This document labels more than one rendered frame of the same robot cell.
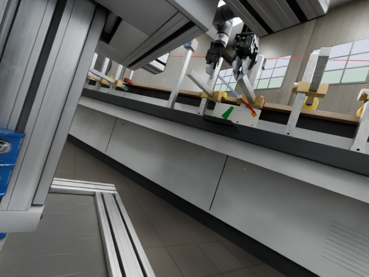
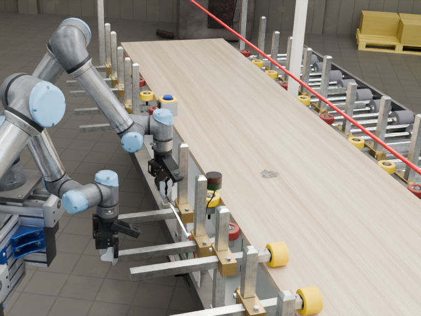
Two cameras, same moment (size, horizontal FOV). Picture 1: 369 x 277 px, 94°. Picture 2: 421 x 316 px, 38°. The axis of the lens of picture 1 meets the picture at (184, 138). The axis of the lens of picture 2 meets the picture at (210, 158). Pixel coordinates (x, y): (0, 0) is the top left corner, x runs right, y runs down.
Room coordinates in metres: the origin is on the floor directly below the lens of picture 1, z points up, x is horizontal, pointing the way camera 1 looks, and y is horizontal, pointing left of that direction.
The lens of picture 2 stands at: (-0.49, -1.52, 2.10)
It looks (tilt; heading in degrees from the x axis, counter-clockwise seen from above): 25 degrees down; 40
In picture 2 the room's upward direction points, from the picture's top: 2 degrees clockwise
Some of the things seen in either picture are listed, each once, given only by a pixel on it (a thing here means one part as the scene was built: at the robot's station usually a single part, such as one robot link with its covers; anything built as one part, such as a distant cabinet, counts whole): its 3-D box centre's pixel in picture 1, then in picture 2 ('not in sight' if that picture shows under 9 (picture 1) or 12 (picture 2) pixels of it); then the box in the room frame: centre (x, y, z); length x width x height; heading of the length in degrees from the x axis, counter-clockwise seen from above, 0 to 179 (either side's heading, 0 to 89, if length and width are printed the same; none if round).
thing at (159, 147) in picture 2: (221, 40); (161, 143); (1.02, -0.02, 1.14); 0.08 x 0.08 x 0.05
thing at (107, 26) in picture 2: not in sight; (108, 57); (2.17, 1.65, 0.89); 0.03 x 0.03 x 0.48; 58
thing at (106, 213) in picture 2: not in sight; (108, 209); (0.67, -0.12, 1.05); 0.08 x 0.08 x 0.05
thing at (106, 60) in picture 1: (101, 75); (127, 97); (1.77, 1.01, 0.87); 0.03 x 0.03 x 0.48; 58
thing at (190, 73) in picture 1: (206, 90); (161, 215); (1.01, -0.03, 0.84); 0.43 x 0.03 x 0.04; 148
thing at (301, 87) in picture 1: (308, 89); (222, 258); (0.83, -0.49, 0.95); 0.13 x 0.06 x 0.05; 58
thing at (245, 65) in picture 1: (243, 67); (108, 257); (0.66, -0.13, 0.86); 0.06 x 0.03 x 0.09; 148
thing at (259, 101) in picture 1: (250, 101); (201, 242); (0.97, -0.28, 0.85); 0.13 x 0.06 x 0.05; 58
